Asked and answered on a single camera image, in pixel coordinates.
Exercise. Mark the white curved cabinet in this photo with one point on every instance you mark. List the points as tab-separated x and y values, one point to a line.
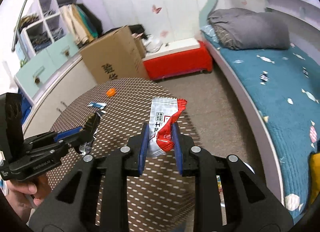
71	81

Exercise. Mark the person's left hand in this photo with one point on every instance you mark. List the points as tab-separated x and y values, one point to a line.
18	191

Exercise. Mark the teal bed mattress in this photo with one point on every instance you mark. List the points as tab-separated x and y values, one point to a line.
284	87

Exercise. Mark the blue bag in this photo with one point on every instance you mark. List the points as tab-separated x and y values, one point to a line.
26	107

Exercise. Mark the white shelf unit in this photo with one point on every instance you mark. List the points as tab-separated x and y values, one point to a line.
43	30

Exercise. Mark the mint drawer unit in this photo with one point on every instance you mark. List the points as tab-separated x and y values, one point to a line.
38	70

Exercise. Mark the red storage bench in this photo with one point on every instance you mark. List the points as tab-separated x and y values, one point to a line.
180	63

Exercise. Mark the grey folded blanket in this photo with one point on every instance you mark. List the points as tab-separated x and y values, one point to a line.
240	29

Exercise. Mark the yellow garment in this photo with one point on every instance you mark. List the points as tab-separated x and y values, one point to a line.
314	165

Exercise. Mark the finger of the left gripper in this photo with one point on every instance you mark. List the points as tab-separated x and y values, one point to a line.
70	137

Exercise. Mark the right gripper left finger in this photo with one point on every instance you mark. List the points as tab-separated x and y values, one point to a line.
143	146

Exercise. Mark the orange bottle cap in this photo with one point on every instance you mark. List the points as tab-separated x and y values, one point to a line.
111	92

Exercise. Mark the white plastic bag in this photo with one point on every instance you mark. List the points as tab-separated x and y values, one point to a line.
152	44

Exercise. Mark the silver wrapper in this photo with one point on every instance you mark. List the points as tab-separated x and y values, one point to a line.
89	131

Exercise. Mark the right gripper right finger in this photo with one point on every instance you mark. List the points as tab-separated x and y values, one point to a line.
185	161

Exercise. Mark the blue white wrapper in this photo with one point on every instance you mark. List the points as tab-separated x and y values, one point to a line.
97	105

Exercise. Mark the hanging clothes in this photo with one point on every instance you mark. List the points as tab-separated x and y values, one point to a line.
84	26

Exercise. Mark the red white snack wrapper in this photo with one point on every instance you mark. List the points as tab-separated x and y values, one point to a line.
163	113

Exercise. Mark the brown cardboard box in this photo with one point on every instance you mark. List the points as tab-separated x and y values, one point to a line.
114	56

